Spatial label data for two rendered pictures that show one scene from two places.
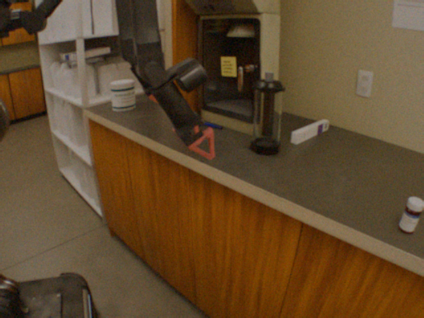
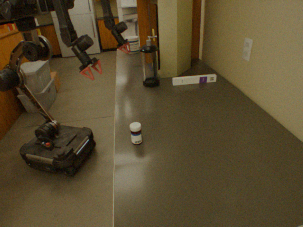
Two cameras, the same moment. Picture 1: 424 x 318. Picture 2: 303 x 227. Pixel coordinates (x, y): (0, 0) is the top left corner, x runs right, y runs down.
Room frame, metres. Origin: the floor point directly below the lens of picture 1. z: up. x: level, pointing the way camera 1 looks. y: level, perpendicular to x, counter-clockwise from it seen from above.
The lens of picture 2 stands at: (0.04, -0.89, 1.43)
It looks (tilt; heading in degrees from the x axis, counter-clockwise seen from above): 31 degrees down; 39
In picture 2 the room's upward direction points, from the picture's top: 4 degrees counter-clockwise
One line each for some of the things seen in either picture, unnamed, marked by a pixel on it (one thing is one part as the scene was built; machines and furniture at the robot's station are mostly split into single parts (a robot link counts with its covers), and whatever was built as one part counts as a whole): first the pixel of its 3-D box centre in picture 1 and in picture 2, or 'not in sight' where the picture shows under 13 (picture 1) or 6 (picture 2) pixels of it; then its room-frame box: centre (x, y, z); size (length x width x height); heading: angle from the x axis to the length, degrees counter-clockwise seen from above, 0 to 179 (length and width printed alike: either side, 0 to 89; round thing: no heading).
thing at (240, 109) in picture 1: (226, 67); (153, 35); (1.16, -0.06, 1.19); 0.30 x 0.01 x 0.40; 45
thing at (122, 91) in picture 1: (122, 95); (132, 44); (1.51, 0.47, 1.02); 0.13 x 0.13 x 0.15
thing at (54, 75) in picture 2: not in sight; (49, 83); (1.57, 2.75, 0.14); 0.41 x 0.32 x 0.28; 51
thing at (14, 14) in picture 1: (10, 20); (56, 2); (0.96, 0.73, 1.45); 0.09 x 0.08 x 0.12; 21
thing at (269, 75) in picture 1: (269, 81); (149, 46); (0.94, -0.18, 1.18); 0.09 x 0.09 x 0.07
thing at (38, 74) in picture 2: not in sight; (33, 76); (1.17, 2.29, 0.49); 0.60 x 0.42 x 0.33; 45
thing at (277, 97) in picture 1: (267, 116); (150, 65); (0.94, -0.18, 1.06); 0.11 x 0.11 x 0.21
